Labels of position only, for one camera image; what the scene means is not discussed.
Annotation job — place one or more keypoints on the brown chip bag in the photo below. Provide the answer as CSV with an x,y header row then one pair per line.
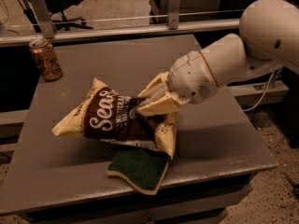
x,y
108,116

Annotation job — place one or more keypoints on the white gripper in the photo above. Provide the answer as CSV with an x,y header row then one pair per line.
x,y
189,75

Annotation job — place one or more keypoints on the green yellow sponge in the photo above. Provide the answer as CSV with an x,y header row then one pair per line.
x,y
138,168

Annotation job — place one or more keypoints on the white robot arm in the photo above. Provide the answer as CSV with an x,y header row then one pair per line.
x,y
268,38

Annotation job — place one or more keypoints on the brown soda can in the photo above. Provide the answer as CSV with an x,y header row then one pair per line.
x,y
45,59

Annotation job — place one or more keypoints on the black office chair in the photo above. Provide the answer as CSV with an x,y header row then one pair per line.
x,y
49,15

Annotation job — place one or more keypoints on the metal railing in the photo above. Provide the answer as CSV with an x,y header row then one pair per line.
x,y
124,18

